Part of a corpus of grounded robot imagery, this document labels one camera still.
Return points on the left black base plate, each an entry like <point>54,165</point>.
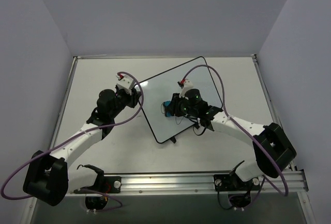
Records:
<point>106,184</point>

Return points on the aluminium left side rail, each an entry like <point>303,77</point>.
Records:
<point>65,98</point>

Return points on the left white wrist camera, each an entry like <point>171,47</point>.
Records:
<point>125,83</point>

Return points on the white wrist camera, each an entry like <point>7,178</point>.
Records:
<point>125,83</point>
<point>185,86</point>

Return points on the aluminium front rail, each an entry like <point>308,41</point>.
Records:
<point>201,182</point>

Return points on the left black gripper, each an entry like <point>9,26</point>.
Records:
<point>133,99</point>

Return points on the blue bone-shaped eraser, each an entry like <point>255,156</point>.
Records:
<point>167,108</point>

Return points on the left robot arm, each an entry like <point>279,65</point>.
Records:
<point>48,178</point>

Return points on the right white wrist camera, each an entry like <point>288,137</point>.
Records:
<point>185,86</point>

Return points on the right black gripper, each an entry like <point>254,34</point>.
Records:
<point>175,106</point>

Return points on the white whiteboard black frame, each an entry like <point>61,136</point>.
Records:
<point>162,86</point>

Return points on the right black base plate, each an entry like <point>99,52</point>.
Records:
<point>227,182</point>

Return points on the aluminium rail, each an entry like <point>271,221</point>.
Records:
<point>273,112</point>
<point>65,98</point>
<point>201,182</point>

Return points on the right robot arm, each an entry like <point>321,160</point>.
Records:
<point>273,151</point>

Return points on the aluminium right side rail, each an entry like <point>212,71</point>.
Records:
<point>273,112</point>

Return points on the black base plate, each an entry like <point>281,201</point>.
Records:
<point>106,184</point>
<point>227,182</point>

